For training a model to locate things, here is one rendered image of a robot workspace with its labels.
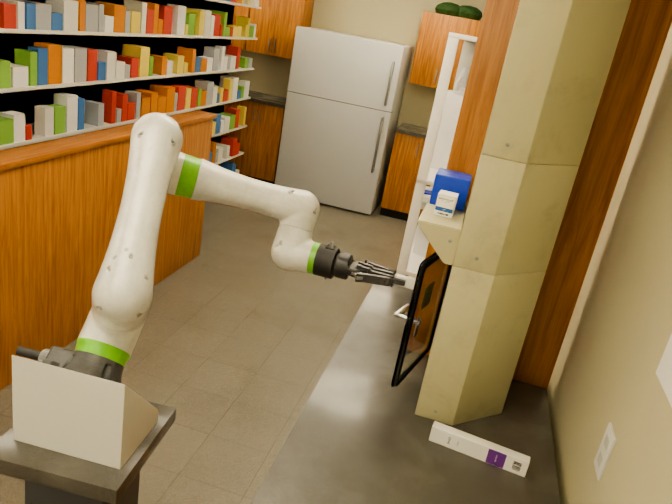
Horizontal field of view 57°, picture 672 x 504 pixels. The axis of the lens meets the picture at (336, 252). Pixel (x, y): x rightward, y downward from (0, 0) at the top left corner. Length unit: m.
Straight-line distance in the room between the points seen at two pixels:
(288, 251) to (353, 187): 5.04
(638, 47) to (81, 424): 1.71
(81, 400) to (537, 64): 1.27
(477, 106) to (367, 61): 4.69
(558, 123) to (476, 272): 0.42
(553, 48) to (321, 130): 5.32
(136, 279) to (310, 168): 5.52
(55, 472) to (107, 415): 0.17
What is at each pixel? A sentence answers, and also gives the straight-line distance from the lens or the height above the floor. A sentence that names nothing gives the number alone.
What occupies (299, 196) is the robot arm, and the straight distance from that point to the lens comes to 1.76.
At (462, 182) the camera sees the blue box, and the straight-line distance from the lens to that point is 1.79.
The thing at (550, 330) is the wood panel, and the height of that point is 1.15.
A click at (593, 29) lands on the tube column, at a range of 1.64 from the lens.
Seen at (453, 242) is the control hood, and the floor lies 1.47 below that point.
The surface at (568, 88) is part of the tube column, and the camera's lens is 1.62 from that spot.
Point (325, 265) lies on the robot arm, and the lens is 1.73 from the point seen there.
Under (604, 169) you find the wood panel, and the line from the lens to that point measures 1.98.
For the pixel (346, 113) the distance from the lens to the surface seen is 6.66.
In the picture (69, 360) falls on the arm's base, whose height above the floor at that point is 1.12.
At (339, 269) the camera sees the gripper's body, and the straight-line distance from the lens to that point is 1.74.
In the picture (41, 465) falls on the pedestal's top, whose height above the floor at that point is 0.94.
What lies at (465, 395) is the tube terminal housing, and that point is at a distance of 1.83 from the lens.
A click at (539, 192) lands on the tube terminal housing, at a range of 1.66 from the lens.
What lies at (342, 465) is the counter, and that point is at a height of 0.94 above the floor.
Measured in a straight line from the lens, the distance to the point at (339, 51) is 6.64.
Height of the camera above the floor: 1.96
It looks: 21 degrees down
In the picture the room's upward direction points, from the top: 10 degrees clockwise
